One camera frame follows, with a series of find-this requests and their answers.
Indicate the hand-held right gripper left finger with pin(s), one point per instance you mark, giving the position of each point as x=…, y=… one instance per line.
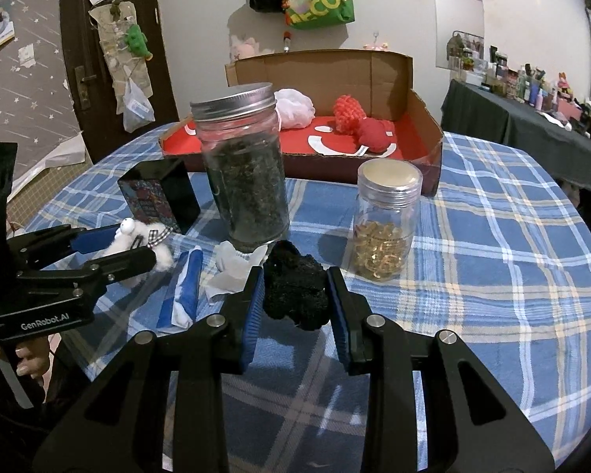
x=253, y=325

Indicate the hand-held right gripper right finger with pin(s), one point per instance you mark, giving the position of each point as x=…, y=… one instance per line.
x=337, y=325

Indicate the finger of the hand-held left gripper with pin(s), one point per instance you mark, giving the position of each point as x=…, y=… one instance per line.
x=91, y=240
x=123, y=262

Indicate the white plush sheep toy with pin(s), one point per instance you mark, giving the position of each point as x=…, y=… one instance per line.
x=128, y=241

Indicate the black fuzzy scrunchie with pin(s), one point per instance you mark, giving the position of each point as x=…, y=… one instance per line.
x=295, y=286

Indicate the cardboard box with red lining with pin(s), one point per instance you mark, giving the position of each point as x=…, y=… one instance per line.
x=325, y=165

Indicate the red fuzzy plush ball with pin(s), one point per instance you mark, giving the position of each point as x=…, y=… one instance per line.
x=374, y=133

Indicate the red knitted scrubber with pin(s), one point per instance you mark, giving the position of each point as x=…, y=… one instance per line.
x=349, y=113

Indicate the person's left hand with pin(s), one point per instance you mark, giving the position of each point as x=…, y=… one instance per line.
x=32, y=360

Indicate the white crumpled tissue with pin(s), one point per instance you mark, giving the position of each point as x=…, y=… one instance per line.
x=231, y=271

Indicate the blue and white folded cloth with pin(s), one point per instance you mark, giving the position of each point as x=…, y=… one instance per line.
x=187, y=286

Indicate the black tin with colourful print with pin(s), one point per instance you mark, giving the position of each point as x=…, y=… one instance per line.
x=172, y=192

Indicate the clear jar of yellow capsules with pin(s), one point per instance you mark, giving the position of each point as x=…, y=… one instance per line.
x=384, y=236

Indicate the clear plastic bag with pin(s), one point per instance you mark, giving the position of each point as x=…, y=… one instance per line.
x=137, y=108

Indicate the blue plaid tablecloth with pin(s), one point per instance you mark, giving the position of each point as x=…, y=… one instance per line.
x=473, y=281

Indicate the large glass jar metal lid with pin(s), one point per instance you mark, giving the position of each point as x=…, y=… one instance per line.
x=246, y=182

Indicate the beige hanging organizer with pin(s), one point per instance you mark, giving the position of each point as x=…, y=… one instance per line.
x=113, y=59

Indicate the green plush toy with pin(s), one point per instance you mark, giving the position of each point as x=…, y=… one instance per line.
x=137, y=42

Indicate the dark brown door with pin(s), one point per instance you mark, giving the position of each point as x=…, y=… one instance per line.
x=74, y=34

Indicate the pink plush toy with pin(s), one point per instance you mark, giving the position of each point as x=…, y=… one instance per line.
x=246, y=49

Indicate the dark green covered table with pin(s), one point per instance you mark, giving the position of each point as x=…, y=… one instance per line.
x=522, y=138

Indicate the row of cosmetic bottles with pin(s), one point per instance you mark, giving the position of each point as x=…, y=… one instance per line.
x=532, y=83

